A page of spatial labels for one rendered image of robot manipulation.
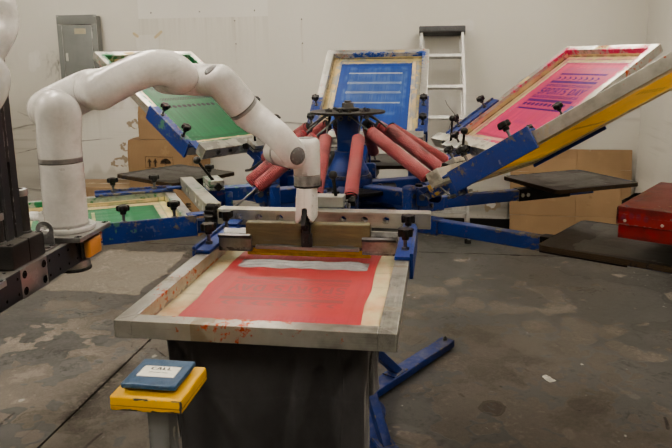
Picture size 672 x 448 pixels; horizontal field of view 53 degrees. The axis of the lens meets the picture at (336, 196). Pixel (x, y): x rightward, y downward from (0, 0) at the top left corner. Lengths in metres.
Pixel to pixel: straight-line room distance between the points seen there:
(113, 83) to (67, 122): 0.13
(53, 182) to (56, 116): 0.15
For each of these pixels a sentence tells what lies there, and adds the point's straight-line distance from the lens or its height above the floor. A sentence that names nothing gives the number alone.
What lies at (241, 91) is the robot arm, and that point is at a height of 1.43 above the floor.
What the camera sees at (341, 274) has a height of 0.96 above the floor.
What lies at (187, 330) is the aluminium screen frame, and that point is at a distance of 1.43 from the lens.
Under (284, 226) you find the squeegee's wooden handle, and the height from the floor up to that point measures 1.05.
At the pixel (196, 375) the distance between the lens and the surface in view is 1.29.
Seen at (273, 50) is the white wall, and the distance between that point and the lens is 6.14.
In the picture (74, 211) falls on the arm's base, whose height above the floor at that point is 1.18.
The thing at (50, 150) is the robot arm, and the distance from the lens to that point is 1.60.
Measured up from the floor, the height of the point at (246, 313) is 0.96.
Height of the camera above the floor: 1.51
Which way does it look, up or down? 12 degrees down
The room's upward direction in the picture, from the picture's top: 1 degrees counter-clockwise
